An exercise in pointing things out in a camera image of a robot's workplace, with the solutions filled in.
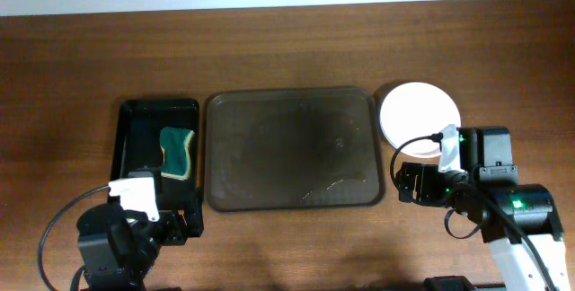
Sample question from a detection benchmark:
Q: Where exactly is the pink plate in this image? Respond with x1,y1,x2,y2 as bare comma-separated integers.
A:
377,82,462,148

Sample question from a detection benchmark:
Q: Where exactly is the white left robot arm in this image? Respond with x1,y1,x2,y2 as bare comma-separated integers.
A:
76,189,204,290

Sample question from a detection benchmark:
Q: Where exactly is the green yellow sponge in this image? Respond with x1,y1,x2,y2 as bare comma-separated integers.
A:
159,127,195,181

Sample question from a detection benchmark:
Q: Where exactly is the brown serving tray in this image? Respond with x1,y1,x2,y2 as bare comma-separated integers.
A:
203,86,386,213

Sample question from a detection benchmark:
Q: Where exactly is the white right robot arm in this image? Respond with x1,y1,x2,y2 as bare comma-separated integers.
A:
389,125,571,290

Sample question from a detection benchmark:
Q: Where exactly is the black small tray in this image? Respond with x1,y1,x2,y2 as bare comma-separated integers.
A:
111,98,200,195

